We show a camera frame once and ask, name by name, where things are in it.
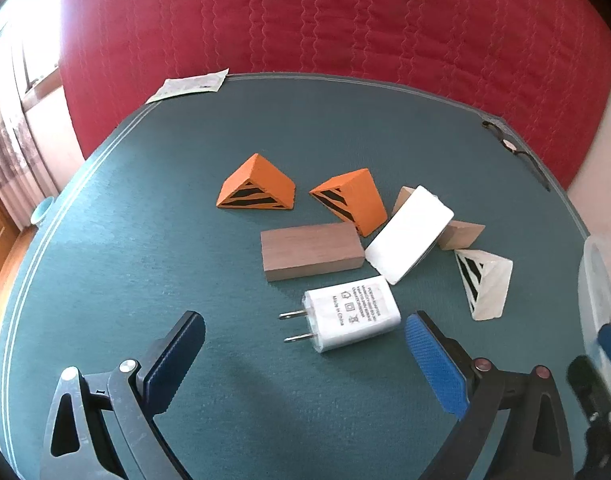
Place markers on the white paper leaflet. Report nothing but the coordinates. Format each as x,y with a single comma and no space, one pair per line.
190,85

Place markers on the black wristwatch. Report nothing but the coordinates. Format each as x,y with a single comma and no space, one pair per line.
510,145

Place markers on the red quilted blanket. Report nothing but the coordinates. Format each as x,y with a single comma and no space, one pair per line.
335,20

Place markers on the light wooden block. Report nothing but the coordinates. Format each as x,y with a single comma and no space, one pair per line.
460,237

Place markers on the white striped triangular block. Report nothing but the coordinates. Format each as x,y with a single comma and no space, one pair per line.
488,285

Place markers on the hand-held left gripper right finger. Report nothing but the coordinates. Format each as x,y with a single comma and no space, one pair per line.
435,370

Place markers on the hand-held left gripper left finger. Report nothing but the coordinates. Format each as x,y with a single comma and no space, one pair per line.
175,360

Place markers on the white rectangular block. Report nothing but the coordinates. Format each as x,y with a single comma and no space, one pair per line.
410,235

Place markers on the patterned curtain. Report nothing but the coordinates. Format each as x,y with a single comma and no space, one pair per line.
10,160

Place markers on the light teal cup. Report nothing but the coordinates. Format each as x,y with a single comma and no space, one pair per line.
43,210

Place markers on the clear plastic bowl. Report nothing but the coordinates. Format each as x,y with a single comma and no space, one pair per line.
598,280

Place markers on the orange striped triangular block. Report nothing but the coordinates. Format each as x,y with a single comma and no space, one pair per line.
360,197
263,180

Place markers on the white charger plug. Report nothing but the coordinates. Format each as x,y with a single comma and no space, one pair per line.
353,315

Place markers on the dark brown wooden block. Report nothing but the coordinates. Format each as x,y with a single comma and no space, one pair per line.
310,252

